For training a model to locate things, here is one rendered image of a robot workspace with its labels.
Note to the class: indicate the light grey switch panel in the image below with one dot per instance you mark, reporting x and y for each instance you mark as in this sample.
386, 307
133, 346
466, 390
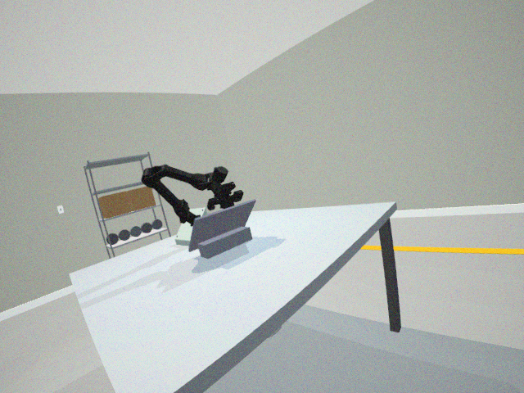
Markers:
222, 230

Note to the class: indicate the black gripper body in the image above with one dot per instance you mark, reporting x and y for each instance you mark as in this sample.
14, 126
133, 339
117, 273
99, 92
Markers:
213, 201

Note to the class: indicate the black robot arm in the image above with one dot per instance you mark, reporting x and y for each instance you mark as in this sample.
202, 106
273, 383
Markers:
151, 178

